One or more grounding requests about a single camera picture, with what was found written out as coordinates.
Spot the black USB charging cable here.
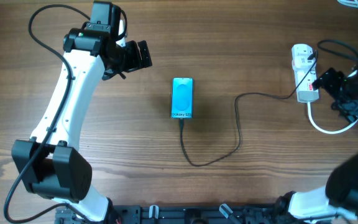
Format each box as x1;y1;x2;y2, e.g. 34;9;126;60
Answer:
178;49;319;168

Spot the blue-screen Galaxy smartphone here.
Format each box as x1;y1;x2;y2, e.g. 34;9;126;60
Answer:
171;77;194;119

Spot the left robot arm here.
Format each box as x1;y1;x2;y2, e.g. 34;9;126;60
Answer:
12;1;152;223

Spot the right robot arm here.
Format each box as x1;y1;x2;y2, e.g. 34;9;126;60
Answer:
270;51;358;223

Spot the white charger plug adapter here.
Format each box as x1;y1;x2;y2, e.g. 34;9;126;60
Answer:
292;54;316;72

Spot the white power strip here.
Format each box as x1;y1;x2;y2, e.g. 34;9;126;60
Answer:
291;44;319;103

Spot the white power strip cord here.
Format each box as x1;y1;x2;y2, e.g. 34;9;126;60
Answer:
306;0;358;135

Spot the black left camera cable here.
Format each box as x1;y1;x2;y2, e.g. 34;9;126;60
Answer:
3;3;129;224

